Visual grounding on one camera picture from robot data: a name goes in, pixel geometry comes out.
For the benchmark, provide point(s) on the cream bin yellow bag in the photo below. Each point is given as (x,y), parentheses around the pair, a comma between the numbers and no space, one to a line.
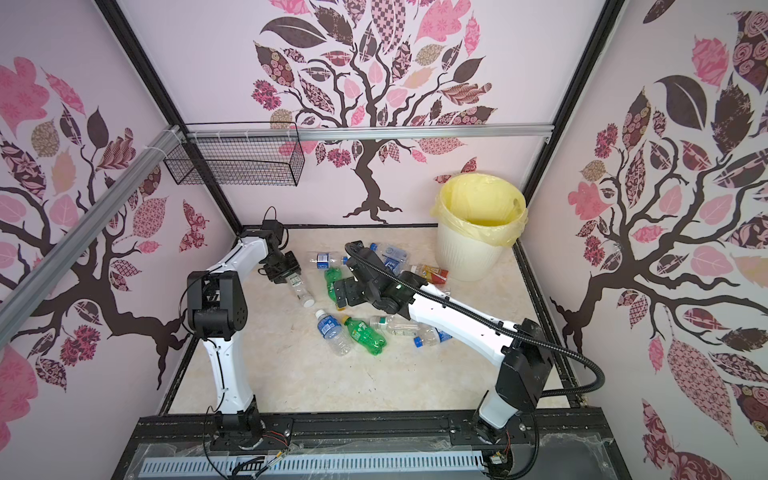
(479,216)

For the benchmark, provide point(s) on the white vent strip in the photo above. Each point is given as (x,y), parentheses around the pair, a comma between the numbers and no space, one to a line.
(312,465)

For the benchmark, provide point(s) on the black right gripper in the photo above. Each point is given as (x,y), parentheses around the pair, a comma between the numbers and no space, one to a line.
(350,286)

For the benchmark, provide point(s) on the green soda bottle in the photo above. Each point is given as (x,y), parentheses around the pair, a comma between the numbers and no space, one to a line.
(360,331)
(331,275)

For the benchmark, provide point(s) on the red yellow label bottle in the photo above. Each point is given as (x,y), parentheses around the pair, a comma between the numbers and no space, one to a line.
(434,275)

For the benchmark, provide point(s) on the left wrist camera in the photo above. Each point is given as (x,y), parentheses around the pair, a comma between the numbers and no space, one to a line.
(271,223)

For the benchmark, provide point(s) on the aluminium rail back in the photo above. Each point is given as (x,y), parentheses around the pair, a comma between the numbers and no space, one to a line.
(372,132)

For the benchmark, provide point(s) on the small bottle blue cap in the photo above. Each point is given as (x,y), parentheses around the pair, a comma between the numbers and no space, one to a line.
(428,336)

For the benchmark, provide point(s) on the clear bottle pale blue label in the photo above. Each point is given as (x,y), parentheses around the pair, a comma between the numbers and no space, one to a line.
(393,257)

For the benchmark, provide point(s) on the black base frame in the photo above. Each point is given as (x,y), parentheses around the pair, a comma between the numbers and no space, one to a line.
(548,444)

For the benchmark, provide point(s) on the aluminium rail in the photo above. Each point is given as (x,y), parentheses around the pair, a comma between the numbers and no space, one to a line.
(24,299)
(372,132)

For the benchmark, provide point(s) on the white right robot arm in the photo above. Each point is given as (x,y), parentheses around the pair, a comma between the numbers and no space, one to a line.
(515,349)

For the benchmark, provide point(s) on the aluminium rail left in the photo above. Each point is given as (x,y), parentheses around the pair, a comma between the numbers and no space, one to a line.
(24,299)

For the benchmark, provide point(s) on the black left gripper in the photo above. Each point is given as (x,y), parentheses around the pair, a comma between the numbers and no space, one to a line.
(292,266)

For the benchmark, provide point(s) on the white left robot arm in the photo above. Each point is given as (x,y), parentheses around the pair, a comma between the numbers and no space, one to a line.
(217,312)

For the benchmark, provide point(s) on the clear bottle green cap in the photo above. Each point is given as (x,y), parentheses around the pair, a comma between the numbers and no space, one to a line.
(394,325)

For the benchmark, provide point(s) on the frosted clear bottle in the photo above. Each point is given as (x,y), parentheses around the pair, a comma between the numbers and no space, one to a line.
(299,288)

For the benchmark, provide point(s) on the black wire basket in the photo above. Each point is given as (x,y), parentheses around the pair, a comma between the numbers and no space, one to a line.
(262,153)

